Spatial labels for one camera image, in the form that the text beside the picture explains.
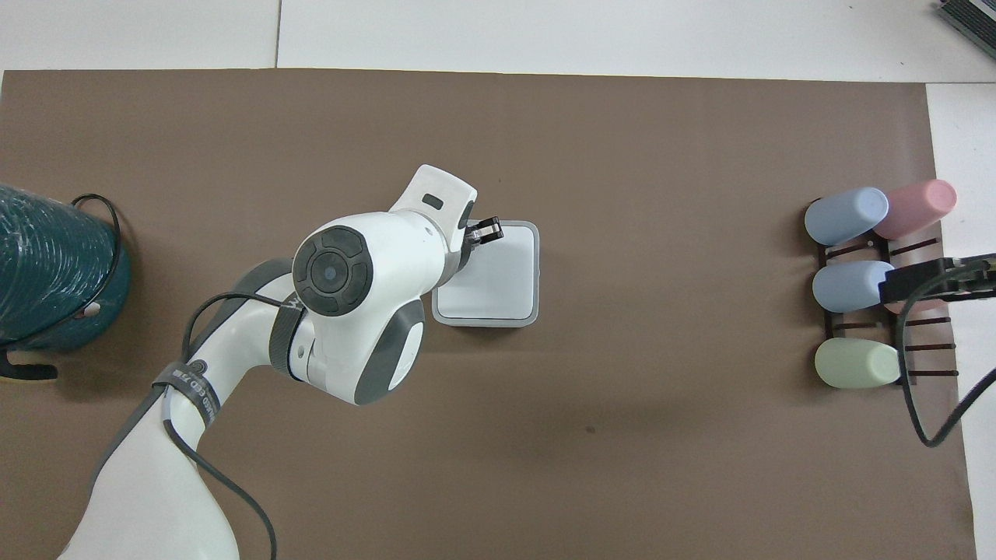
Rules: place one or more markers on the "pink cup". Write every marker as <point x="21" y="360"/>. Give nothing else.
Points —
<point x="918" y="206"/>

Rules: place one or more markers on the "white square trash can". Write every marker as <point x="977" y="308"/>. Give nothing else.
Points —
<point x="498" y="280"/>

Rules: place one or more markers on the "grey ribbed device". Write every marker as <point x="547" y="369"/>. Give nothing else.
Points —
<point x="973" y="17"/>

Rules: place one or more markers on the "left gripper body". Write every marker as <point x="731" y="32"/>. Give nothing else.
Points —
<point x="468" y="216"/>

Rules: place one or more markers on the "blue cup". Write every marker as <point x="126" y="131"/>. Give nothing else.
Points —
<point x="850" y="286"/>
<point x="846" y="215"/>

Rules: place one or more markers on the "green cup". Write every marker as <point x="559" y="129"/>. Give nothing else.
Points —
<point x="856" y="363"/>

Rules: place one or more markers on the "teal ribbed container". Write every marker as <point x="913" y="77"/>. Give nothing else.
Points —
<point x="47" y="268"/>

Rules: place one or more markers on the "black cup rack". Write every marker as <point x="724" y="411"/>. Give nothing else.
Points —
<point x="926" y="347"/>

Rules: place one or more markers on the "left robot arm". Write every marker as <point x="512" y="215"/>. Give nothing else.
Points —
<point x="366" y="257"/>

